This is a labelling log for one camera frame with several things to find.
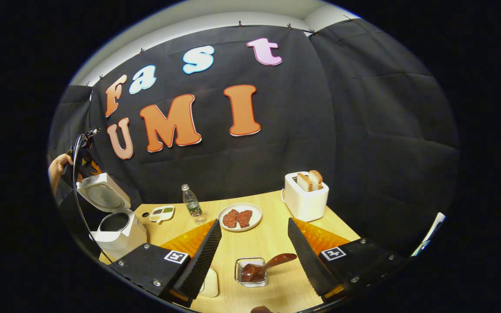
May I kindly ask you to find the white round plate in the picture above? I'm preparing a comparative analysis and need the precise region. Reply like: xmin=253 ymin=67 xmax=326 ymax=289
xmin=217 ymin=203 xmax=263 ymax=232

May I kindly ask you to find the red meat slice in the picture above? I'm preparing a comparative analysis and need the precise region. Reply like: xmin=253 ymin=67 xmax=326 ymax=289
xmin=222 ymin=209 xmax=239 ymax=229
xmin=237 ymin=210 xmax=254 ymax=229

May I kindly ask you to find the white toaster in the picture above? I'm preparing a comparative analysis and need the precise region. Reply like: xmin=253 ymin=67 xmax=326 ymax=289
xmin=284 ymin=171 xmax=330 ymax=223

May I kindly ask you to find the white divided seasoning dish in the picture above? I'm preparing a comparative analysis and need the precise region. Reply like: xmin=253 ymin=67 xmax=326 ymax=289
xmin=149 ymin=205 xmax=175 ymax=225

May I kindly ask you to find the metal wire chopstick holder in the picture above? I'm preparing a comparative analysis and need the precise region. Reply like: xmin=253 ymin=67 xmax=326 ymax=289
xmin=234 ymin=257 xmax=268 ymax=288

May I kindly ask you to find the black cable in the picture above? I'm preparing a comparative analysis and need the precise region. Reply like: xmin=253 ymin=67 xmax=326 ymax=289
xmin=72 ymin=133 xmax=114 ymax=264

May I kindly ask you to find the clear plastic water bottle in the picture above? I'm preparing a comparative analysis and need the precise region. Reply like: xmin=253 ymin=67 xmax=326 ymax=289
xmin=181 ymin=184 xmax=203 ymax=218

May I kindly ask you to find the brown wooden spoon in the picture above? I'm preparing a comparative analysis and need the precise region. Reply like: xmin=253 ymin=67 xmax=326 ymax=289
xmin=241 ymin=253 xmax=298 ymax=283

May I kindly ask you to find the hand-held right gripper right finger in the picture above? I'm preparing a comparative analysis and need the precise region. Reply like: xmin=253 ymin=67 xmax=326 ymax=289
xmin=287 ymin=217 xmax=407 ymax=304

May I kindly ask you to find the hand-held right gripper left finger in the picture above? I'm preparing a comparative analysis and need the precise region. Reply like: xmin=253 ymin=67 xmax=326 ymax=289
xmin=109 ymin=219 xmax=223 ymax=307

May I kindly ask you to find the white rice cooker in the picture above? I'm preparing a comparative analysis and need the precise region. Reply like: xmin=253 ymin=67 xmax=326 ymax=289
xmin=77 ymin=173 xmax=147 ymax=261

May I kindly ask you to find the white plastic bar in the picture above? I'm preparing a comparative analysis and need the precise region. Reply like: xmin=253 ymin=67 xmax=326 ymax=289
xmin=411 ymin=212 xmax=447 ymax=258

